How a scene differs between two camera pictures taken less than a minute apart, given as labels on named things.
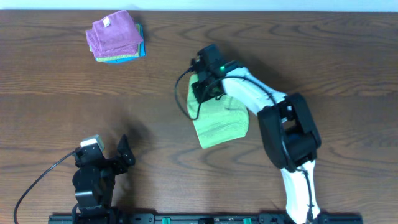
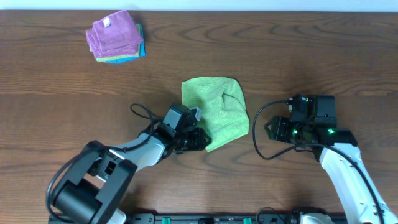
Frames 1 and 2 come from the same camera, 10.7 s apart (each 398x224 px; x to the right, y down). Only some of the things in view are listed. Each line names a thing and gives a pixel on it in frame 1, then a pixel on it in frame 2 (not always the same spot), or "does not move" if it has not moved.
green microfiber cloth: x=217 y=119 does not move
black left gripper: x=126 y=151 → x=199 y=136
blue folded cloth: x=142 y=51 does not move
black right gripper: x=201 y=97 → x=277 y=128
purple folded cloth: x=114 y=35 does not move
